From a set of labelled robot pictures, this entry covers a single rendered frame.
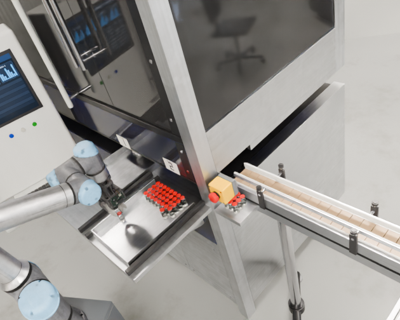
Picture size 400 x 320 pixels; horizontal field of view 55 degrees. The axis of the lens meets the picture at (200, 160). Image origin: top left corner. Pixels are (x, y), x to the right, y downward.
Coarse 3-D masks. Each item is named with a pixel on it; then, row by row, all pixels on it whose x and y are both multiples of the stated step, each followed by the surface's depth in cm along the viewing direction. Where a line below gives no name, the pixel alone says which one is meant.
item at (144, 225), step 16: (128, 208) 162; (144, 208) 160; (112, 224) 157; (128, 224) 155; (144, 224) 153; (160, 224) 151; (112, 240) 150; (128, 240) 148; (144, 240) 146; (128, 256) 142
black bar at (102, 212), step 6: (150, 174) 174; (138, 180) 172; (144, 180) 172; (132, 186) 170; (138, 186) 171; (126, 192) 167; (102, 210) 162; (96, 216) 160; (102, 216) 162; (90, 222) 159; (78, 228) 158; (84, 228) 158
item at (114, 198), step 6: (108, 180) 139; (102, 186) 138; (108, 186) 138; (114, 186) 145; (102, 192) 144; (108, 192) 139; (114, 192) 141; (120, 192) 143; (102, 198) 142; (108, 198) 141; (114, 198) 142; (120, 198) 144; (108, 204) 143; (114, 204) 143
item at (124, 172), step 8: (120, 152) 193; (128, 152) 193; (104, 160) 188; (112, 160) 191; (120, 160) 190; (128, 160) 188; (136, 160) 187; (144, 160) 185; (112, 168) 186; (120, 168) 185; (128, 168) 183; (136, 168) 182; (144, 168) 180; (152, 168) 177; (112, 176) 182; (120, 176) 180; (128, 176) 179; (136, 176) 178; (120, 184) 176; (128, 184) 169
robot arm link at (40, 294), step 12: (24, 288) 124; (36, 288) 123; (48, 288) 122; (24, 300) 121; (36, 300) 120; (48, 300) 120; (60, 300) 125; (24, 312) 118; (36, 312) 118; (48, 312) 120; (60, 312) 124
